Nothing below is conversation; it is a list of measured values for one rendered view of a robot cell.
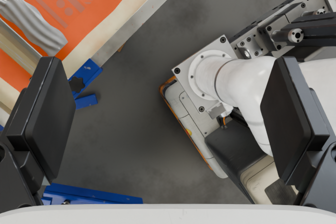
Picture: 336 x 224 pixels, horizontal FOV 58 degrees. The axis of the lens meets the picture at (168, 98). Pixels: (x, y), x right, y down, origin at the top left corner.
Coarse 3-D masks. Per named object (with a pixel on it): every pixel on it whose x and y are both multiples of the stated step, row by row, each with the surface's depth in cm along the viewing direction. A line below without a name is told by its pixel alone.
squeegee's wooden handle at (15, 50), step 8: (0, 32) 74; (0, 40) 74; (8, 40) 74; (16, 40) 80; (8, 48) 74; (16, 48) 75; (24, 48) 79; (16, 56) 75; (24, 56) 75; (32, 56) 79; (24, 64) 75; (32, 64) 76; (32, 72) 76
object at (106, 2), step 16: (32, 0) 83; (96, 0) 86; (112, 0) 86; (0, 16) 82; (48, 16) 84; (80, 16) 86; (96, 16) 86; (64, 32) 86; (80, 32) 86; (0, 48) 83; (64, 48) 86; (0, 64) 84; (16, 64) 85; (16, 80) 86
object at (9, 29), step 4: (0, 20) 79; (0, 24) 79; (4, 24) 79; (4, 28) 79; (8, 28) 79; (8, 32) 79; (12, 32) 80; (16, 32) 80; (16, 36) 80; (20, 36) 80; (20, 40) 80; (24, 40) 80; (24, 44) 81; (28, 44) 81; (28, 48) 81; (32, 48) 81; (32, 52) 81; (36, 52) 81; (36, 56) 82; (40, 56) 82
